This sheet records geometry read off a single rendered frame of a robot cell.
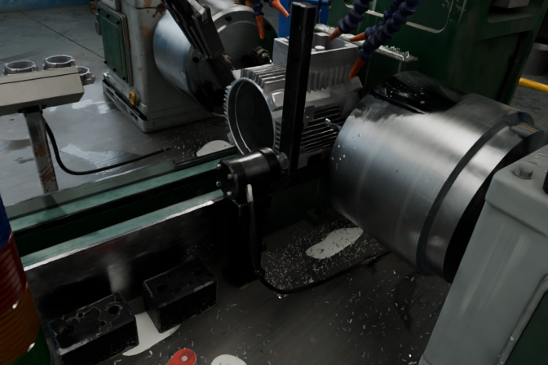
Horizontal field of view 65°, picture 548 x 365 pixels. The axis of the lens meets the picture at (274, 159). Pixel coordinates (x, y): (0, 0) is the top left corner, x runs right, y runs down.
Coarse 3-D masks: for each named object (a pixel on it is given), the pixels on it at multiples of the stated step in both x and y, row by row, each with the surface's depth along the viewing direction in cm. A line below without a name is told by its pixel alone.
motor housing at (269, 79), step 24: (264, 72) 74; (240, 96) 83; (264, 96) 72; (312, 96) 76; (240, 120) 85; (264, 120) 88; (336, 120) 79; (240, 144) 84; (264, 144) 86; (312, 144) 78
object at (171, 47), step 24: (216, 0) 95; (168, 24) 95; (216, 24) 89; (240, 24) 92; (264, 24) 96; (168, 48) 94; (192, 48) 88; (240, 48) 94; (264, 48) 98; (168, 72) 98; (192, 72) 90; (192, 96) 93; (216, 96) 96
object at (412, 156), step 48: (384, 96) 57; (432, 96) 55; (480, 96) 56; (336, 144) 59; (384, 144) 54; (432, 144) 51; (480, 144) 49; (528, 144) 50; (336, 192) 62; (384, 192) 54; (432, 192) 49; (480, 192) 48; (384, 240) 58; (432, 240) 51
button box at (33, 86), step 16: (0, 80) 70; (16, 80) 71; (32, 80) 72; (48, 80) 74; (64, 80) 75; (80, 80) 76; (0, 96) 70; (16, 96) 71; (32, 96) 72; (48, 96) 73; (64, 96) 75; (80, 96) 78; (0, 112) 73; (16, 112) 76
